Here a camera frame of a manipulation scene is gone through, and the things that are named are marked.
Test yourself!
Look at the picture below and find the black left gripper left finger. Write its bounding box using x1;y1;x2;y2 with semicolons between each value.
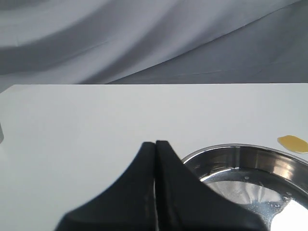
56;142;156;231

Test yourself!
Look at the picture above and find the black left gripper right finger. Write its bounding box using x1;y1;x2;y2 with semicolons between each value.
155;141;268;231

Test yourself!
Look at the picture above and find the orange liquid spill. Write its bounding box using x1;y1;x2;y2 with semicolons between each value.
277;135;308;154

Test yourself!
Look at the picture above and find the round stainless steel pan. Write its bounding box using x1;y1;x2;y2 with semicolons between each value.
183;144;308;231

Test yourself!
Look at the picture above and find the grey backdrop cloth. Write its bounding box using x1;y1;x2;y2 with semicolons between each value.
0;0;308;90

